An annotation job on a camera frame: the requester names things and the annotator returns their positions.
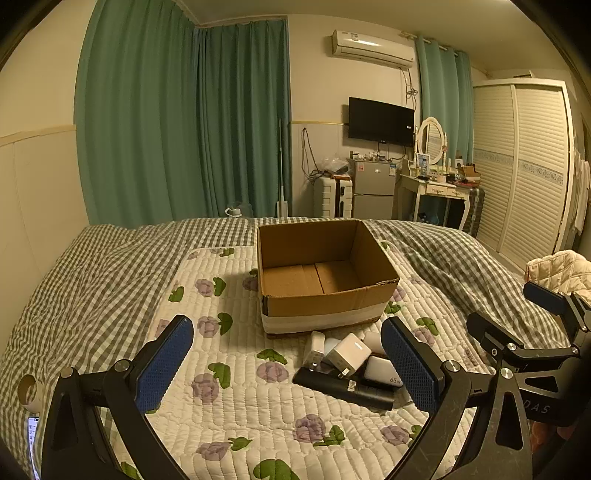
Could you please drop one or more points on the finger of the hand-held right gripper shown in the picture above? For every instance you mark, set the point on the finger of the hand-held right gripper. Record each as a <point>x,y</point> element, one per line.
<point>545,297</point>
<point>485,330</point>

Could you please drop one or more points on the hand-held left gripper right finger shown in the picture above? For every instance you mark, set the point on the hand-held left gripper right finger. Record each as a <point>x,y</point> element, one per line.
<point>411,369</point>

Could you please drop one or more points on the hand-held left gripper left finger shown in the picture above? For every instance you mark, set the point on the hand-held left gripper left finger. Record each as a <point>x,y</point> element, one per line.
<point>166,364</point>

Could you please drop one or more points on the white charger with 65 mark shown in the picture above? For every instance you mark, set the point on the white charger with 65 mark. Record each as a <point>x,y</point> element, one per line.
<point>381,371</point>

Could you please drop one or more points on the white cube charger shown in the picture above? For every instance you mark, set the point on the white cube charger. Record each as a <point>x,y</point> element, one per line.
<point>348,353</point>

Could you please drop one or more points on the black remote control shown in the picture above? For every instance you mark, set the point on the black remote control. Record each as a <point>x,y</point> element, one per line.
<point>341,390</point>

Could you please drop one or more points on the pale blue plastic case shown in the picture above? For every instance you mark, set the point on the pale blue plastic case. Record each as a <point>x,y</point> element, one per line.
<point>332,345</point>

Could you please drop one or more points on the slim white charger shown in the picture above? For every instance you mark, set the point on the slim white charger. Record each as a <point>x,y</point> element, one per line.
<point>315,348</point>

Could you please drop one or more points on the cardboard box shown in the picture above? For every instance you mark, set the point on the cardboard box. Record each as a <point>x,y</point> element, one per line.
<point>318,307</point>

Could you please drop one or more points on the cream quilted bag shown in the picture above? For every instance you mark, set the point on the cream quilted bag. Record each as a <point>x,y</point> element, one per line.
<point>558,270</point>

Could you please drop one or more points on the floral quilted mat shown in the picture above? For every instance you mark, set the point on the floral quilted mat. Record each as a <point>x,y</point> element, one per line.
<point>258,415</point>

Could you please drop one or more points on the white hanging garment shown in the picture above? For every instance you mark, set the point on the white hanging garment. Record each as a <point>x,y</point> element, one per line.
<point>582,194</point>

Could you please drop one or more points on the grey suitcase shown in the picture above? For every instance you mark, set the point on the grey suitcase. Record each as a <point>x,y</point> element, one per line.
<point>474,210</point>

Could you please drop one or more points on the blue bin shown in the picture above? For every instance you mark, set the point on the blue bin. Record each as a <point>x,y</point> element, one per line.
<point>425,217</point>

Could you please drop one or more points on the white louvered wardrobe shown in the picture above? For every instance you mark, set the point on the white louvered wardrobe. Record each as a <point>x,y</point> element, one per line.
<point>521,170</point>

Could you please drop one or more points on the tape roll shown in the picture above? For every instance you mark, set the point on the tape roll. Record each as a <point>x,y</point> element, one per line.
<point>37,392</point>

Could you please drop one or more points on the brown cardboard tray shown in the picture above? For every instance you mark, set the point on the brown cardboard tray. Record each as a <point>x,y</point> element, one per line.
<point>470,173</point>

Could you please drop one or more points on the white dressing table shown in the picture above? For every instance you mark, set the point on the white dressing table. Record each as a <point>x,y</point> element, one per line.
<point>436,188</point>

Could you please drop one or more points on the smartphone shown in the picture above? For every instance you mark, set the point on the smartphone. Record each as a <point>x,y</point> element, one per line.
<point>33,443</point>

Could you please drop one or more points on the silver fridge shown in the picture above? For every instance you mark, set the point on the silver fridge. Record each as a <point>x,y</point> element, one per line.
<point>374,184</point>

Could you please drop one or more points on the white suitcase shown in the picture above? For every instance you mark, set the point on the white suitcase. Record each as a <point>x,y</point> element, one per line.
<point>325,196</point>

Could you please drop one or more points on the white oval mirror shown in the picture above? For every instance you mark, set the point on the white oval mirror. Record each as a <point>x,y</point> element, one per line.
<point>431,136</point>

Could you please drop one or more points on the row of small toiletry bottles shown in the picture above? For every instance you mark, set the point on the row of small toiletry bottles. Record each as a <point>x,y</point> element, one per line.
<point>374,157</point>

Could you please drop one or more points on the white flat mop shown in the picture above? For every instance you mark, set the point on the white flat mop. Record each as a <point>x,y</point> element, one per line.
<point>280,184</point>

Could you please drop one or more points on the clear plastic bag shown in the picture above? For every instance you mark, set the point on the clear plastic bag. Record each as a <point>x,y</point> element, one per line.
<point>334,166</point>

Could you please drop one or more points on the light green eyelet curtain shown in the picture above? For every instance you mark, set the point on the light green eyelet curtain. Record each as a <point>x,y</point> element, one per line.
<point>438,92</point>

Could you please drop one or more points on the wide green curtain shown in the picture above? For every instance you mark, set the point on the wide green curtain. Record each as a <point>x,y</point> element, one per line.
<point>138,115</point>

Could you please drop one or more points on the narrow green curtain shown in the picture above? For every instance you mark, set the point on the narrow green curtain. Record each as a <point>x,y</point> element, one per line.
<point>244,120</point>

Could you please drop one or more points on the white air conditioner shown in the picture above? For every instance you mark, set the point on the white air conditioner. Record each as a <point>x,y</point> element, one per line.
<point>369,46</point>

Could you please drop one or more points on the small blue picture frame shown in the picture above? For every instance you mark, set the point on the small blue picture frame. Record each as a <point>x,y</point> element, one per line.
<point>423,160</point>

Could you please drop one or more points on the black wall television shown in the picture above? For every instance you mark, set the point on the black wall television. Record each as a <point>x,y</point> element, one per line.
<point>381,121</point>

